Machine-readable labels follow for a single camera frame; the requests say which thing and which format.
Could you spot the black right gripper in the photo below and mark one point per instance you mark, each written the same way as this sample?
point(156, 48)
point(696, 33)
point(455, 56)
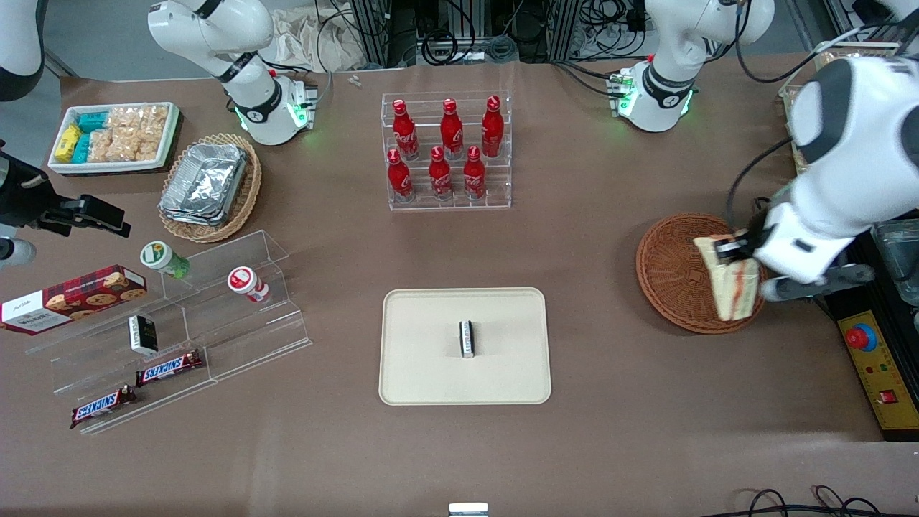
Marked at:
point(23, 202)

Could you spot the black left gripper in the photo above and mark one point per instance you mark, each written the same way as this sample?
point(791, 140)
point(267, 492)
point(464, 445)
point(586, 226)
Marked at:
point(755, 234)

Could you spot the triangle sandwich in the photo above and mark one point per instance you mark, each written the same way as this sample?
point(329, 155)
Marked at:
point(736, 287)

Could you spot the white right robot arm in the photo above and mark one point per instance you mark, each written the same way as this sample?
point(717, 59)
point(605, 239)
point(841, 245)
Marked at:
point(255, 100)

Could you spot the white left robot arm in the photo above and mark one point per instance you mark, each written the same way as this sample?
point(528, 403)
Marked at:
point(854, 143)

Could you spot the brown round wicker basket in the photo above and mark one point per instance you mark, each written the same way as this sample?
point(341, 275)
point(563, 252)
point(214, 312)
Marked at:
point(671, 273)

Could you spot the aluminium foil tray stack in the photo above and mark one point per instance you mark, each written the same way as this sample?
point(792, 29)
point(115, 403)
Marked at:
point(204, 183)

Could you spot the light wicker oval basket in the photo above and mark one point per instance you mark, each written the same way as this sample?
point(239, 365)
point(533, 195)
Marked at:
point(248, 194)

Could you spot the beige rectangular serving tray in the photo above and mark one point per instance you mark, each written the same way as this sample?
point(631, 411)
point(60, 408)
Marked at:
point(431, 359)

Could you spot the white plastic snack bin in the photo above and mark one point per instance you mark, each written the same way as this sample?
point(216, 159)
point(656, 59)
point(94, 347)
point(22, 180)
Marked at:
point(115, 166)

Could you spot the green lidded drink cup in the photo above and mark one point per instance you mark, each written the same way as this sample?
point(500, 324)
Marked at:
point(159, 256)

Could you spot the teal snack pack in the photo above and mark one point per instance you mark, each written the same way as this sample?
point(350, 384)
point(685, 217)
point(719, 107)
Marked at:
point(93, 120)
point(81, 148)

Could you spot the clear bag of rice crackers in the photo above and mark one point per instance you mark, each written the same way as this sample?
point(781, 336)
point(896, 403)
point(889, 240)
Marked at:
point(140, 120)
point(126, 148)

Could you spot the yellow snack pack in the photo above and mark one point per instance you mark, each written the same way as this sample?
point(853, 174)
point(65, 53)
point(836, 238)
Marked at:
point(67, 142)

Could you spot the red tartan cookie box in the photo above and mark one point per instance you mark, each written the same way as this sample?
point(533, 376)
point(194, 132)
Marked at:
point(72, 298)

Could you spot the small black white snack box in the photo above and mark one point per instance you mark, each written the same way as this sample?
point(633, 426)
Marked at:
point(467, 339)
point(143, 334)

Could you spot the red lidded drink cup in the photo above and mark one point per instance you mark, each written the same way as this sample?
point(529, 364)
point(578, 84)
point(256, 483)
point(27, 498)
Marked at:
point(244, 281)

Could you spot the clear plastic container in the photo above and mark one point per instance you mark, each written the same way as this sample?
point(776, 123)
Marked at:
point(901, 262)

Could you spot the Snickers chocolate bar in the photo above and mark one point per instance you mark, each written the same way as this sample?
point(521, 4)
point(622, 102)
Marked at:
point(169, 368)
point(103, 406)

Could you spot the clear acrylic stepped shelf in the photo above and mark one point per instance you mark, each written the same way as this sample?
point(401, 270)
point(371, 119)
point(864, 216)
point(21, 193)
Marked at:
point(237, 330)

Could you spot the yellow emergency stop box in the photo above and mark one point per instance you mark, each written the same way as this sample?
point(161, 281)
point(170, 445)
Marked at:
point(879, 373)

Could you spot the clear acrylic bottle rack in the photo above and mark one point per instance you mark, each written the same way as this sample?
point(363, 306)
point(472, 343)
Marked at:
point(495, 187)

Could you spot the red cola bottle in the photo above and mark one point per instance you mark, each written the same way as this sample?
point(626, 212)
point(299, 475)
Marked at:
point(474, 174)
point(492, 128)
point(398, 178)
point(439, 174)
point(451, 129)
point(405, 131)

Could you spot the white crumpled cloth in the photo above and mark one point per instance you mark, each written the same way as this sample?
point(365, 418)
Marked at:
point(309, 39)

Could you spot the small white device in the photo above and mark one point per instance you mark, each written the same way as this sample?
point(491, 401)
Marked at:
point(468, 510)

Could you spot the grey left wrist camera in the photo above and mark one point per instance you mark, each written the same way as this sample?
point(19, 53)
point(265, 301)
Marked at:
point(811, 286)

